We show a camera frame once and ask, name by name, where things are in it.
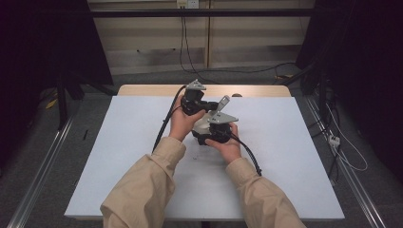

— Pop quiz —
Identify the hand-held gripper black cable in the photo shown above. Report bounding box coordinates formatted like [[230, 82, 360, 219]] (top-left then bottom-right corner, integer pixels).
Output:
[[229, 132, 263, 177], [151, 85, 188, 154]]

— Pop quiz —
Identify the black metal stand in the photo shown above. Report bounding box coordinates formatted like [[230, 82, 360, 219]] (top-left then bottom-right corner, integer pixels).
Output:
[[56, 73, 86, 131]]

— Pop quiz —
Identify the white wall socket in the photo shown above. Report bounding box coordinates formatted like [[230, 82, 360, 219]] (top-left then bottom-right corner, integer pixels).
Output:
[[176, 0, 200, 10]]

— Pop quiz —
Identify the person's right hand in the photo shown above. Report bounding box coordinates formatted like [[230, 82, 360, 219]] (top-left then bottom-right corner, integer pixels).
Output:
[[204, 123, 242, 165]]

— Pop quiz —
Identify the person's left hand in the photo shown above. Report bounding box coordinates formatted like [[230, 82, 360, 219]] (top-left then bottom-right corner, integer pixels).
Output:
[[168, 94, 207, 143]]

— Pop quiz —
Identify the aluminium floor rail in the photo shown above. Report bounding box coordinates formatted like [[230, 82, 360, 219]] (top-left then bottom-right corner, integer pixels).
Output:
[[6, 115, 77, 228], [304, 94, 387, 228]]

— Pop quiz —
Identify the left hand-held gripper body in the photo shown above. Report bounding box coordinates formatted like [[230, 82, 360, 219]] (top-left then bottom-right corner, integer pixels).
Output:
[[180, 79, 209, 117]]

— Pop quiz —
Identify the right hand-held gripper black cable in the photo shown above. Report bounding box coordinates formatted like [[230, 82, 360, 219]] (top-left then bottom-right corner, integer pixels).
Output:
[[229, 132, 263, 177]]

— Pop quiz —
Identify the black power cable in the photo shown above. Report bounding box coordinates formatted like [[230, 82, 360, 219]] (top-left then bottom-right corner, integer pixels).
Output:
[[182, 8, 296, 85], [179, 8, 203, 84]]

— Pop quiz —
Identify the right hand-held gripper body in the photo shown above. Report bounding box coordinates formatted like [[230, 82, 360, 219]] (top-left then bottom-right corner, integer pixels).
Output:
[[205, 94, 240, 146]]

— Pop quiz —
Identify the left hand-held gripper black cable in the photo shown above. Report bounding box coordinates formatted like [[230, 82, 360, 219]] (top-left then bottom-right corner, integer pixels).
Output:
[[151, 85, 188, 154]]

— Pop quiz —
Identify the white floor cable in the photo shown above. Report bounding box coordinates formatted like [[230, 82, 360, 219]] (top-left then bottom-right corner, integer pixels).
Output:
[[325, 104, 369, 173]]

